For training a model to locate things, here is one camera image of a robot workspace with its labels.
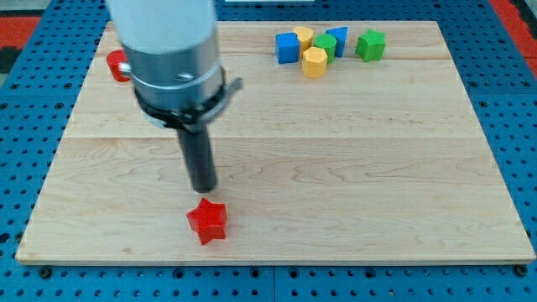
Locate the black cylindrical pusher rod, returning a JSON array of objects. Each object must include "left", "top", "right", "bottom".
[{"left": 177, "top": 126, "right": 217, "bottom": 193}]

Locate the red star block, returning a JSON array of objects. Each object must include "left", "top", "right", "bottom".
[{"left": 186, "top": 198, "right": 227, "bottom": 245}]

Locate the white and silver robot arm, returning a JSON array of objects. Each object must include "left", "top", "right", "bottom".
[{"left": 106, "top": 0, "right": 242, "bottom": 193}]

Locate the green star block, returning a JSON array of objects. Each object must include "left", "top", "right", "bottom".
[{"left": 355, "top": 29, "right": 386, "bottom": 62}]

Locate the red cylinder block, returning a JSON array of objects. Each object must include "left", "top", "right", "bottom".
[{"left": 106, "top": 49, "right": 130, "bottom": 82}]

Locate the blue cube block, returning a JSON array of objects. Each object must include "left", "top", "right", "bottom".
[{"left": 275, "top": 33, "right": 300, "bottom": 65}]

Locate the yellow hexagon block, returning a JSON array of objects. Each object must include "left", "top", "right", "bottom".
[{"left": 301, "top": 47, "right": 328, "bottom": 78}]

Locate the wooden board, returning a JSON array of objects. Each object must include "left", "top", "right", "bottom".
[{"left": 16, "top": 21, "right": 535, "bottom": 266}]

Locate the yellow heart block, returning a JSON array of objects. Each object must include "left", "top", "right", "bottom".
[{"left": 293, "top": 26, "right": 314, "bottom": 58}]

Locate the green cylinder block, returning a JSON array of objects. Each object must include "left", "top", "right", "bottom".
[{"left": 313, "top": 34, "right": 337, "bottom": 64}]

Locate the blue triangle block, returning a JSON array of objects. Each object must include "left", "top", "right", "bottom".
[{"left": 326, "top": 26, "right": 348, "bottom": 58}]

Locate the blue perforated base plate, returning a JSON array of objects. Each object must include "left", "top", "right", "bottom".
[{"left": 1, "top": 0, "right": 536, "bottom": 301}]

